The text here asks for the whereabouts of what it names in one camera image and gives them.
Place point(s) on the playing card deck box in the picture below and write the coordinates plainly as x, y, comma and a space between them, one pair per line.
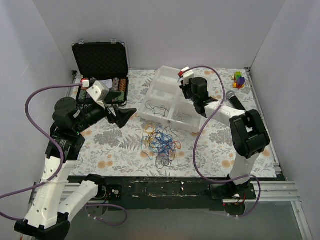
108, 83

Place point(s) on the colourful toy block figure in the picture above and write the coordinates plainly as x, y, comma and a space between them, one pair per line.
238, 80

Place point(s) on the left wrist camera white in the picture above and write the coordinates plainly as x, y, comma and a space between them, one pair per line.
98, 92

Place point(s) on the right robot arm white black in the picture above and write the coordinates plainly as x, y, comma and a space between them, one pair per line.
248, 133

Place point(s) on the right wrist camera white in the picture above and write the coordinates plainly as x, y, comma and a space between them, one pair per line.
185, 75

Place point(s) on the black handheld microphone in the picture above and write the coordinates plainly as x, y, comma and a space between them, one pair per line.
233, 99

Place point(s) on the black poker chip case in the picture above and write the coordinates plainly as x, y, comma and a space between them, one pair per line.
103, 61

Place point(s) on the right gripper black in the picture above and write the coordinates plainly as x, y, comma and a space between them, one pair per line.
186, 90

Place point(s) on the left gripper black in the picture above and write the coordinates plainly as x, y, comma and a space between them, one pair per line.
111, 114

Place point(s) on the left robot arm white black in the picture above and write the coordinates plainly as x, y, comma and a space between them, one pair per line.
49, 217

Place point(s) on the white plastic compartment tray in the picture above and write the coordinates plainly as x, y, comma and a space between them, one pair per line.
165, 103

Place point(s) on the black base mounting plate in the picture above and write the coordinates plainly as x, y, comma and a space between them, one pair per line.
174, 193

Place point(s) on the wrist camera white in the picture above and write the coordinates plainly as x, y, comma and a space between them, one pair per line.
185, 75
98, 92

